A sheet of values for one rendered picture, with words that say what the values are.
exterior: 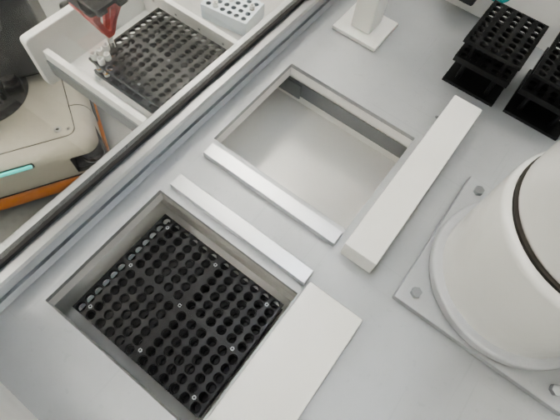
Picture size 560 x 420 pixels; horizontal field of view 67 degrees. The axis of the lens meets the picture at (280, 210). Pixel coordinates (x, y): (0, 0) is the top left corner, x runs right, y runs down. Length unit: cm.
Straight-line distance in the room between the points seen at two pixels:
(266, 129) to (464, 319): 48
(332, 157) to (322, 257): 27
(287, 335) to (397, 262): 18
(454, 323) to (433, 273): 6
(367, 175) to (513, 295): 39
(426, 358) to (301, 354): 16
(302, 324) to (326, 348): 4
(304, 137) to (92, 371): 52
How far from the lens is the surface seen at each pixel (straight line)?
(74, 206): 59
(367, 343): 56
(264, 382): 53
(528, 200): 45
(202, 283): 61
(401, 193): 61
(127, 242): 72
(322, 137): 82
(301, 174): 77
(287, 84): 85
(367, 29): 82
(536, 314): 49
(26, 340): 61
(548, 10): 92
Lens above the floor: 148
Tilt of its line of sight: 64 degrees down
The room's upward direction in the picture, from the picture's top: 8 degrees clockwise
